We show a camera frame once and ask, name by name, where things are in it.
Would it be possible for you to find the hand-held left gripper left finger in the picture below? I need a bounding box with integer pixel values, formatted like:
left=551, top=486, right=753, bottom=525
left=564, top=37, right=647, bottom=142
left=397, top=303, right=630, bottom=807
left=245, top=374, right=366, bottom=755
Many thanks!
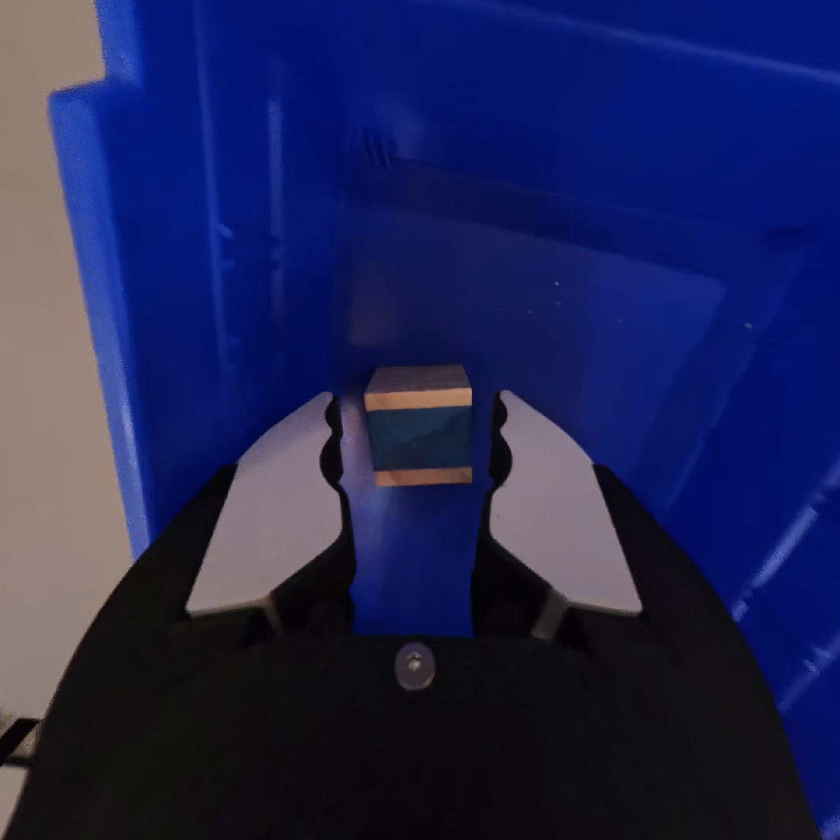
left=185, top=392, right=358, bottom=647

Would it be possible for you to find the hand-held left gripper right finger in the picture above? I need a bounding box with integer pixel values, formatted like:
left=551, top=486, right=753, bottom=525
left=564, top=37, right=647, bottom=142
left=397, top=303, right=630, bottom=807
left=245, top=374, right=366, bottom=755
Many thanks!
left=471, top=390, right=644, bottom=647

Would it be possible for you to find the wooden block with blue stripe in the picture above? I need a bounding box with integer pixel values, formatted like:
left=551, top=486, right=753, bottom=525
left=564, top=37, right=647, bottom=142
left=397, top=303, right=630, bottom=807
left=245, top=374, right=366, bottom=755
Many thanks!
left=364, top=363, right=475, bottom=488

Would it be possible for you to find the blue plastic bin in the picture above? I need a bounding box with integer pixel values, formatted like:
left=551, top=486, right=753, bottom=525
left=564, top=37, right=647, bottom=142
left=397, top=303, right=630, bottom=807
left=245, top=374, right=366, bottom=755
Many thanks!
left=47, top=0, right=840, bottom=834

